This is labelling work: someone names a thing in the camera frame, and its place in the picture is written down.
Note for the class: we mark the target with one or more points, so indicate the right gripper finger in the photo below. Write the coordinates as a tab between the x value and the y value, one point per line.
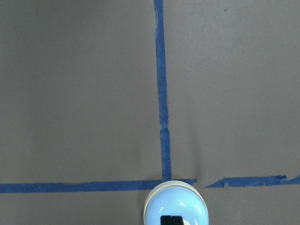
171	220

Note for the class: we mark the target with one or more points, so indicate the light blue desk bell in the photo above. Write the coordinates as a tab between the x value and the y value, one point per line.
175	198

